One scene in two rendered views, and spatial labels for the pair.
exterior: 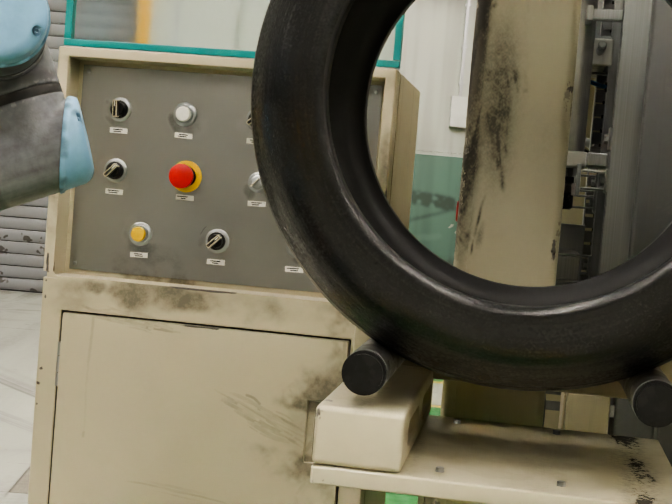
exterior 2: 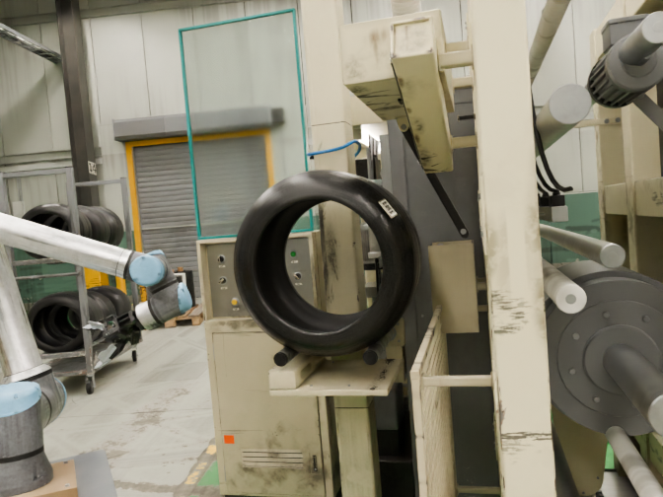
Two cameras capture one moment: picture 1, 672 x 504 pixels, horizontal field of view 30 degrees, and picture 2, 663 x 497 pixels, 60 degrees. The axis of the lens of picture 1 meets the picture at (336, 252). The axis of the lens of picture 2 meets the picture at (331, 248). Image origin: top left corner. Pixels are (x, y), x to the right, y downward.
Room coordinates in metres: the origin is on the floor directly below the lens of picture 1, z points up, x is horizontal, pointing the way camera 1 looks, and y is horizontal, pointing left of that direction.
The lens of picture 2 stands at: (-0.49, -0.39, 1.32)
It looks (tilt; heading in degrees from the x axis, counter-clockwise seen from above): 3 degrees down; 6
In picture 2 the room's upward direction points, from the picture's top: 5 degrees counter-clockwise
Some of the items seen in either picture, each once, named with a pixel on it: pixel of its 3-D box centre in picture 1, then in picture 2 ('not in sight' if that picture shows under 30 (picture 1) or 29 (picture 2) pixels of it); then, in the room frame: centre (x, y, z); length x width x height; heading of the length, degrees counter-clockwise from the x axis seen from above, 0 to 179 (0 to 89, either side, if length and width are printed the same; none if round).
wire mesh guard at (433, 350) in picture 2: not in sight; (440, 449); (1.09, -0.49, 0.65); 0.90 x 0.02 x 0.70; 171
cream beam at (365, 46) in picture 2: not in sight; (404, 76); (1.20, -0.48, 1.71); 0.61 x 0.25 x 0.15; 171
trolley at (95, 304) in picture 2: not in sight; (79, 277); (4.62, 2.52, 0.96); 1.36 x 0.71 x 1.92; 2
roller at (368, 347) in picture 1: (384, 352); (297, 346); (1.39, -0.06, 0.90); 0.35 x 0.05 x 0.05; 171
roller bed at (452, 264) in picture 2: not in sight; (454, 285); (1.53, -0.61, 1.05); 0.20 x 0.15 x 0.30; 171
